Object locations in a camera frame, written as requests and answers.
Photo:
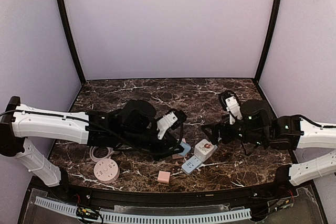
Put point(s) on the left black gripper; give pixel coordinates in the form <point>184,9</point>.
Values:
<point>166,142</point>

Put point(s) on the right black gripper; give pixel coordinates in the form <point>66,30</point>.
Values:
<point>220,130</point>

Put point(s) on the pink cube socket adapter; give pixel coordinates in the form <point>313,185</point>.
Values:
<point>178,156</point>

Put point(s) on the blue charger plug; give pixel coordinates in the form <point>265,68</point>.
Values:
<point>186,148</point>

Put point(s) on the blue power strip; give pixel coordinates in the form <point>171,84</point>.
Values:
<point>193,163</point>

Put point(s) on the white cube socket adapter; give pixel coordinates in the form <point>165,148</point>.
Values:
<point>203,150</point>

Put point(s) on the pink charger plug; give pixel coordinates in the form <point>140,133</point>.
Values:
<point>163,177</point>

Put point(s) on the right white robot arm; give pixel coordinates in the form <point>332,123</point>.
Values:
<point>299,132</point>

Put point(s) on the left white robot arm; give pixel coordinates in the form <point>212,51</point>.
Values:
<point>19,122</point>

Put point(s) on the pink round power socket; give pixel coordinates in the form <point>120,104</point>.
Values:
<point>106,171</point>

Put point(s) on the small circuit board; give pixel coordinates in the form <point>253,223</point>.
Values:
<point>86,213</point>

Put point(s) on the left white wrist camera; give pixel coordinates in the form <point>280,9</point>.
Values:
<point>171,120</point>

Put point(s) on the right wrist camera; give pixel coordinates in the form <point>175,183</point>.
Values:
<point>230,102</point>

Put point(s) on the right grey cable duct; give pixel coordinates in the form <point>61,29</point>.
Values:
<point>221,217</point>

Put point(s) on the grey cable duct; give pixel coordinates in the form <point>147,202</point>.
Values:
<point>221,217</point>
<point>56,206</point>

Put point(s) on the black front rail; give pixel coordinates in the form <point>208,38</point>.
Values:
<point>253,196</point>

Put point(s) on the left grey cable duct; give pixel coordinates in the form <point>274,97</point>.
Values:
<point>56,206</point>

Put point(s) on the right black frame post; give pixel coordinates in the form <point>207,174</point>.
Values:
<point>268,40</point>

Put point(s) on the black frame post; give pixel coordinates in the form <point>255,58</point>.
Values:
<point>268,40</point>
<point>70,41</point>

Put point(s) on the left black frame post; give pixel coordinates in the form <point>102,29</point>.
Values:
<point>70,41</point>

